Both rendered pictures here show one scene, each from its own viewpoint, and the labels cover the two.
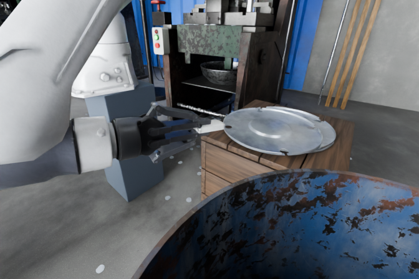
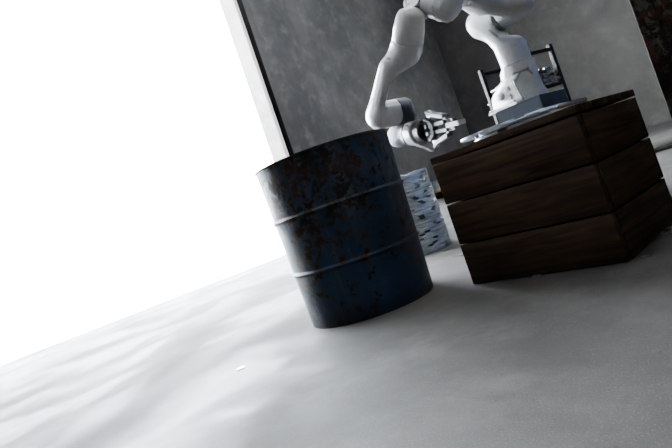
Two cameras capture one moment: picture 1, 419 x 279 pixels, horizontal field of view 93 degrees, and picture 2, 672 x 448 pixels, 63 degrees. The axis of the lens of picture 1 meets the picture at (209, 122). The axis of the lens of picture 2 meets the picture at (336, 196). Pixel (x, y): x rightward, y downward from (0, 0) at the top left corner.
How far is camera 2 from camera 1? 1.82 m
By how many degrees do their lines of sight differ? 101
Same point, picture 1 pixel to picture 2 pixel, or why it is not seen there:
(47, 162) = (397, 136)
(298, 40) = not seen: outside the picture
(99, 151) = (405, 133)
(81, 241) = not seen: hidden behind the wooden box
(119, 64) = (508, 83)
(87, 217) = not seen: hidden behind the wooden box
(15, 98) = (370, 111)
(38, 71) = (373, 103)
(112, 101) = (502, 116)
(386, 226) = (378, 153)
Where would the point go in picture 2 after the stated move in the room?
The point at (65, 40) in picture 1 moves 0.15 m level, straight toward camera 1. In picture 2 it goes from (376, 94) to (338, 104)
